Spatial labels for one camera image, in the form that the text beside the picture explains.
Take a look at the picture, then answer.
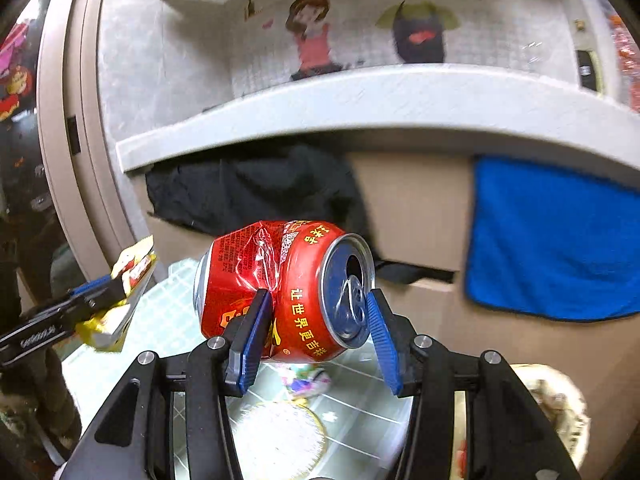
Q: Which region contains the pink colourful carton box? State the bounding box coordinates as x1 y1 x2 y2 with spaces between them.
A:
280 364 332 400

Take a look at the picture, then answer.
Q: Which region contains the round silver foil lid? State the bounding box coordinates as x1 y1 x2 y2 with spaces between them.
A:
233 401 326 480

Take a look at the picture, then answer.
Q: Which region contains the girl cartoon wall sticker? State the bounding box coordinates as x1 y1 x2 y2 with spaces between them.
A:
285 0 344 81

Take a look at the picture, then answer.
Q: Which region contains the cardboard cabinet front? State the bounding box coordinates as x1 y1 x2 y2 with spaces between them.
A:
132 152 639 478

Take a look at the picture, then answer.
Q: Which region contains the yellow wafer snack bag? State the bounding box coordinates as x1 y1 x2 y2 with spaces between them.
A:
75 235 157 352

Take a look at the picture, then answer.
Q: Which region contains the white countertop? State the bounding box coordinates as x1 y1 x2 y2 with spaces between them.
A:
116 65 639 188

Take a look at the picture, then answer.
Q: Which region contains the crushed red soda can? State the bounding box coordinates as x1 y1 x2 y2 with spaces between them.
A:
193 220 375 363

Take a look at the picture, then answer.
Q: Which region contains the blue towel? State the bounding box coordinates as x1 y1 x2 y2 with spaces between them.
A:
464 156 639 322

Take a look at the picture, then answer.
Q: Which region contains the yellow plastic trash bag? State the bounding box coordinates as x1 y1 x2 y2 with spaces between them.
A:
511 364 591 469

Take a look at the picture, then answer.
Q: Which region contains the beige door frame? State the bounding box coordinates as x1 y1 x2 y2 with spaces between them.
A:
36 0 137 280

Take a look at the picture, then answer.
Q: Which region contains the black cloth on counter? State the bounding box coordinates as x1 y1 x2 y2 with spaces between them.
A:
144 143 457 283

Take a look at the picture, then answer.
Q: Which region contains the boy cartoon wall sticker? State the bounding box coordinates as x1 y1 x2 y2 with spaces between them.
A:
375 0 460 64

